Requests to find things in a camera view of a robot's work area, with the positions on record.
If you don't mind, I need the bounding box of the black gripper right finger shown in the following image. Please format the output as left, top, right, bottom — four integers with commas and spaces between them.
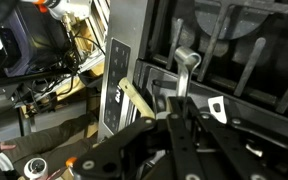
198, 114, 288, 180

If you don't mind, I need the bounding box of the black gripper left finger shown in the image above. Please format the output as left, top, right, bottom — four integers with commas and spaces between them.
73, 117, 157, 180

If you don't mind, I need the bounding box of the wooden spatula on stove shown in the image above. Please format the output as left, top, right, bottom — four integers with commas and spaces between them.
119, 77, 155, 118

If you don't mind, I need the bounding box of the stainless gas stove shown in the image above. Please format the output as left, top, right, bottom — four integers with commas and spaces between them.
99, 0, 288, 139

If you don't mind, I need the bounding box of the stove control panel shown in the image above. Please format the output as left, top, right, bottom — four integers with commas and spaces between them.
104, 39, 131, 134

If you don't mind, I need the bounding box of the person in olive clothing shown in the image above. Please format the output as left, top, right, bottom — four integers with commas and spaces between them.
2, 113, 98, 175

